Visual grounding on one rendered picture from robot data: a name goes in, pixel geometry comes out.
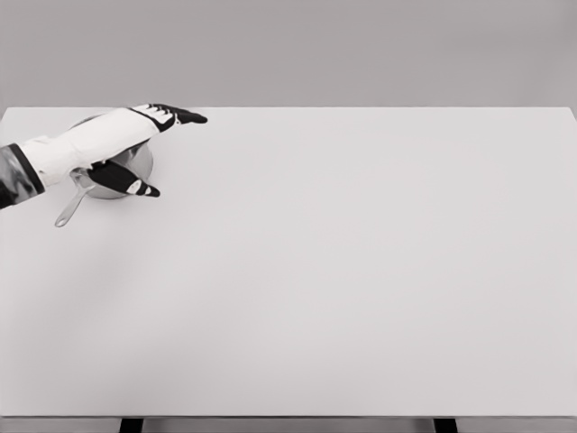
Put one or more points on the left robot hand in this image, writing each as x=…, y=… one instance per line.
x=121, y=131

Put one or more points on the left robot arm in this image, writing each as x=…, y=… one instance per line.
x=33, y=164

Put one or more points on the silver metal pot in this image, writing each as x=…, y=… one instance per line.
x=135, y=169

